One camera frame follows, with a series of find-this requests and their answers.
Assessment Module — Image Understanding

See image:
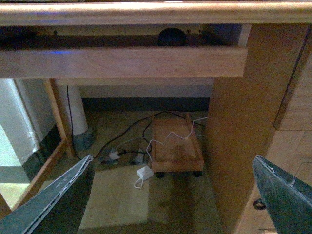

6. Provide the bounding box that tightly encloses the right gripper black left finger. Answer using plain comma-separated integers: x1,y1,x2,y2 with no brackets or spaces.
0,155,95,234

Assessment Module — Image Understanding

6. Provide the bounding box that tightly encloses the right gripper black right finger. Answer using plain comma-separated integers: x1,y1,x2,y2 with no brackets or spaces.
252,155,312,234

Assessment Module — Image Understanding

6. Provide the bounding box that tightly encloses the black computer mouse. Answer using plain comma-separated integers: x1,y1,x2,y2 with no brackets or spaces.
157,28,186,46

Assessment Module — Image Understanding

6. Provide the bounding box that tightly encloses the white plug on strip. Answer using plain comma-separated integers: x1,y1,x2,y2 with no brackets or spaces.
109,150,120,160

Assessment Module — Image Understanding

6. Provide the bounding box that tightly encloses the white pipe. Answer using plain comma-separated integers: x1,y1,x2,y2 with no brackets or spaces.
66,86,88,136

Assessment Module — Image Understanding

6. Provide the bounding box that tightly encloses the white power adapter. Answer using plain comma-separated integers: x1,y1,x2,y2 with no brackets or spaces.
137,165,154,181

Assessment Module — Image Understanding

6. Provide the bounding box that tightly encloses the wooden rolling platform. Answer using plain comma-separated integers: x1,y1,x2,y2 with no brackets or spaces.
147,114,204,178

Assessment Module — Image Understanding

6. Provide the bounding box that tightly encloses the wooden keyboard tray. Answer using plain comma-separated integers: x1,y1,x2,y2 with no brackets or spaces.
0,46,248,79

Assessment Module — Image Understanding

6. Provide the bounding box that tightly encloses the wooden desk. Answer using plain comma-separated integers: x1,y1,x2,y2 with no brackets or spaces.
0,0,312,234

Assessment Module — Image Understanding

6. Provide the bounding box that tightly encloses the metal drawer handle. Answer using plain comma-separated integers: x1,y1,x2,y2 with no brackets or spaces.
253,198,267,210

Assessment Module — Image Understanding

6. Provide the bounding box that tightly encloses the black power cable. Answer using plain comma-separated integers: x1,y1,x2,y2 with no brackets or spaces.
66,85,191,161

